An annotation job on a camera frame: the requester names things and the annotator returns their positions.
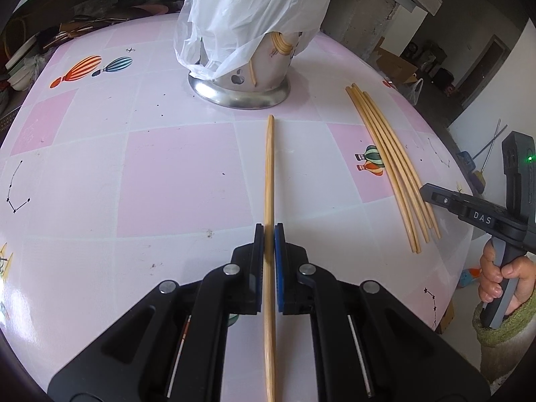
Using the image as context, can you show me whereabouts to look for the right forearm fleece sleeve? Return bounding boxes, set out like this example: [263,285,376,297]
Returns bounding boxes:
[471,287,536,384]

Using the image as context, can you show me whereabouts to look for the right hand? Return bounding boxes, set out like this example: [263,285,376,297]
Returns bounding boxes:
[478,240,535,316]

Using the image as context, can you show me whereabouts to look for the floor plastic bags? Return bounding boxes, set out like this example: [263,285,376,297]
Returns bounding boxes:
[407,78,424,106]

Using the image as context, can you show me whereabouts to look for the cardboard box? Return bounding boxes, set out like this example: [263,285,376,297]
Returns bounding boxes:
[376,48,418,84]

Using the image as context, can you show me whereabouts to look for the pink tablecloth table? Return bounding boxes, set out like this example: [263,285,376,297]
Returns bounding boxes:
[1,15,472,388]

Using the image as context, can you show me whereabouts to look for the steel utensil holder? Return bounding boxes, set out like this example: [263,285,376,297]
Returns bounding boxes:
[188,33,302,110]

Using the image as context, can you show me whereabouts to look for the white plastic bag liner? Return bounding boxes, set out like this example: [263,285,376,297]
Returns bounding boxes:
[174,0,330,80]

